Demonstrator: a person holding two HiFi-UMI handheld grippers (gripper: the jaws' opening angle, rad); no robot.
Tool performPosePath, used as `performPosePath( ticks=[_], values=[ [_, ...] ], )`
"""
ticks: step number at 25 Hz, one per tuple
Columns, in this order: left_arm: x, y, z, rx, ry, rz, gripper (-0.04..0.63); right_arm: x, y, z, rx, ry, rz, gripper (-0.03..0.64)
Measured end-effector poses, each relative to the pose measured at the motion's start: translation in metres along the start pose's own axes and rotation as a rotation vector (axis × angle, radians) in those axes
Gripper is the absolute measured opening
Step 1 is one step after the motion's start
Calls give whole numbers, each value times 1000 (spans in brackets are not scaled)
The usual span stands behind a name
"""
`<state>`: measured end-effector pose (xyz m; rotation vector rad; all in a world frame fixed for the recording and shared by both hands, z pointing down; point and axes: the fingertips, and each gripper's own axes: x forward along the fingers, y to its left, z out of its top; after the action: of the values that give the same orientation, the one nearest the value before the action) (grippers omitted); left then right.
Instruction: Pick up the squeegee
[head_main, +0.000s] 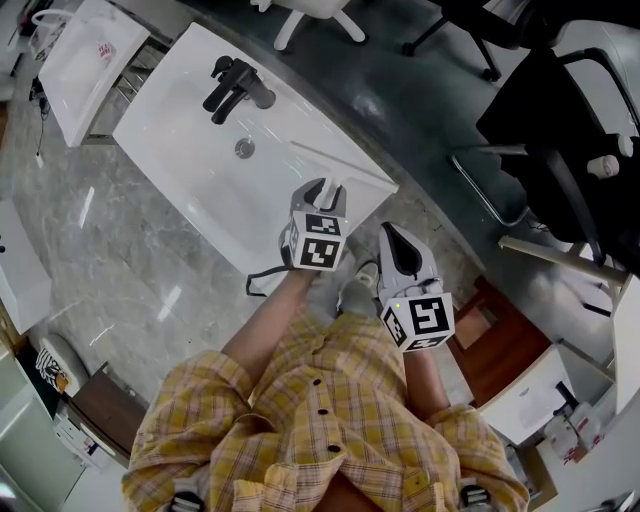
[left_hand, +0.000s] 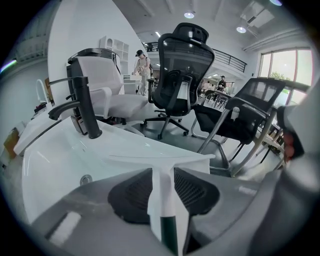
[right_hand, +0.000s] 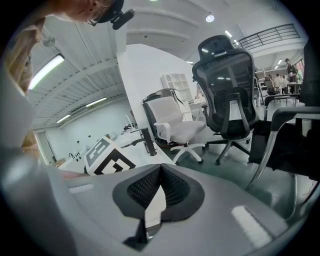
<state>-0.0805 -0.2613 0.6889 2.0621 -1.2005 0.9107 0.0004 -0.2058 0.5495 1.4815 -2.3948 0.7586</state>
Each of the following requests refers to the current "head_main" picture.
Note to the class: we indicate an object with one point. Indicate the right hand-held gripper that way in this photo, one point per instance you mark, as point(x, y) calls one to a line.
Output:
point(425, 317)

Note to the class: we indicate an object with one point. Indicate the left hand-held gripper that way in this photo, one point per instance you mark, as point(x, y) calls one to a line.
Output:
point(317, 245)

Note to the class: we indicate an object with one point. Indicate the white plastic panel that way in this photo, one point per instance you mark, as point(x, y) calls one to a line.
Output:
point(330, 192)

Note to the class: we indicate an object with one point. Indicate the person's right forearm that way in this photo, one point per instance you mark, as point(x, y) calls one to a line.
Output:
point(425, 385)

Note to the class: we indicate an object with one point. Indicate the person's left forearm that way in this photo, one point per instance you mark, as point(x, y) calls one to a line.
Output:
point(270, 330)

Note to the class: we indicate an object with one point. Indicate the person's white shoe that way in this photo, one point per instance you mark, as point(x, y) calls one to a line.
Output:
point(367, 275)

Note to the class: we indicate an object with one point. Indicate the round metal sink drain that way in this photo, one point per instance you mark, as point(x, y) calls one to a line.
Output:
point(245, 148)

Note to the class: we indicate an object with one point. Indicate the large white sink basin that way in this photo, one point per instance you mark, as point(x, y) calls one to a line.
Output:
point(200, 165)

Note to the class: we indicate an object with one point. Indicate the large black faucet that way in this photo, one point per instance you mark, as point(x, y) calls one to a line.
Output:
point(240, 87)

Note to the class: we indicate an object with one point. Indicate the small white sink basin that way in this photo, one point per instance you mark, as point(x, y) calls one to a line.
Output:
point(530, 400)

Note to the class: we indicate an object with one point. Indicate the black sled-base chair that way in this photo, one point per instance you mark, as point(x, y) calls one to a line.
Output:
point(550, 150)

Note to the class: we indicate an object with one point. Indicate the white mesh office chair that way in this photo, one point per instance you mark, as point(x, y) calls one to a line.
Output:
point(310, 15)

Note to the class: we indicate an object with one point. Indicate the yellow plaid shirt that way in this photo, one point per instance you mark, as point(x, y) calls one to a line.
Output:
point(320, 440)

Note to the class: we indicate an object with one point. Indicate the small black faucet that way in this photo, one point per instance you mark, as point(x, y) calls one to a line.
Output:
point(565, 397)

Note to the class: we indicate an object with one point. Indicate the black high-back office chair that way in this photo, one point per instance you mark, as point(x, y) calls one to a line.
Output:
point(465, 35)

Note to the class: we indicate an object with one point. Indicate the white bottle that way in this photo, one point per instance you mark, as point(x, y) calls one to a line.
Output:
point(607, 165)

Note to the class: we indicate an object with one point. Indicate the silver metal sink stand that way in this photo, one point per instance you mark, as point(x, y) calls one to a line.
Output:
point(130, 85)

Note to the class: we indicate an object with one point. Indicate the white sink with red label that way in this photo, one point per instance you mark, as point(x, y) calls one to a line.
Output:
point(85, 75)

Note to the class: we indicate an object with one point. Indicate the small white plug adapter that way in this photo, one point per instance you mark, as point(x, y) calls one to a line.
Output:
point(39, 161)

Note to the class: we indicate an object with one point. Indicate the dark wooden cabinet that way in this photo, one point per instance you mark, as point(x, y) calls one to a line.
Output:
point(110, 415)

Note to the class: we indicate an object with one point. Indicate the large white box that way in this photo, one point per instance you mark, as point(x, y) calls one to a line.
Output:
point(20, 280)

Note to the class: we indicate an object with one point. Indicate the striped cloth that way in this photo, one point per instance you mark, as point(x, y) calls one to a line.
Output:
point(50, 367)

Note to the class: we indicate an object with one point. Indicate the curved white faucet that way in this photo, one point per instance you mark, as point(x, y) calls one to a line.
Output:
point(45, 17)

